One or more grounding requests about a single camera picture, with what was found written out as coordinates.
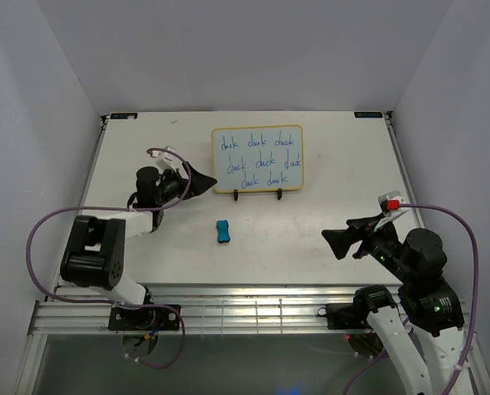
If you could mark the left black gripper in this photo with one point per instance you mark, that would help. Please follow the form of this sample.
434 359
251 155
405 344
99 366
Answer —
199 183

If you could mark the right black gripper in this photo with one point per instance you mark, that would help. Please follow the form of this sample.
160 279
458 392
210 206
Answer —
339 239

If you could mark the blue bone-shaped eraser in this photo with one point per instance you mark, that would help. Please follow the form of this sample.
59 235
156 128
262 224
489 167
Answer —
223 235

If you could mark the yellow framed whiteboard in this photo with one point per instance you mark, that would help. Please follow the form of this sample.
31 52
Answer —
258 159

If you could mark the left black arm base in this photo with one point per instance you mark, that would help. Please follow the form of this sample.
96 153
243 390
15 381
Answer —
140 328

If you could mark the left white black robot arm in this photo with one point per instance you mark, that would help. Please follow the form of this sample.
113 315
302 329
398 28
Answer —
95 251

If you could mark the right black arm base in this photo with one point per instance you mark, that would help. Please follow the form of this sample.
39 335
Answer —
360 337

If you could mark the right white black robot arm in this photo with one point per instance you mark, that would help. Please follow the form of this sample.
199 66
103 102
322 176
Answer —
423 330

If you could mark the left blue table label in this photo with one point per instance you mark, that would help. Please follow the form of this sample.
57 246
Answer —
123 116

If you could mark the blue table label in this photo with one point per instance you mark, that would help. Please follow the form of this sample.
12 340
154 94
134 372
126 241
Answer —
368 115
123 116

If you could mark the right blue table label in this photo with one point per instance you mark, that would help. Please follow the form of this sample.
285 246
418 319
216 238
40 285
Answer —
368 115

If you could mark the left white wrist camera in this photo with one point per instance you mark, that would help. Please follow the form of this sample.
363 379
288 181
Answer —
167 160

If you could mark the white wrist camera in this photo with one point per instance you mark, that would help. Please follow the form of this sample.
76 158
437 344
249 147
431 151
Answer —
392 207
167 160

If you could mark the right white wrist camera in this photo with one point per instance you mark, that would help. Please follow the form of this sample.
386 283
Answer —
392 207

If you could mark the black wire whiteboard stand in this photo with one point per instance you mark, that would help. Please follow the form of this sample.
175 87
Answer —
236 194

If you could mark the aluminium rail frame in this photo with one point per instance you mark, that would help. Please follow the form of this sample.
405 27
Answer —
276 271

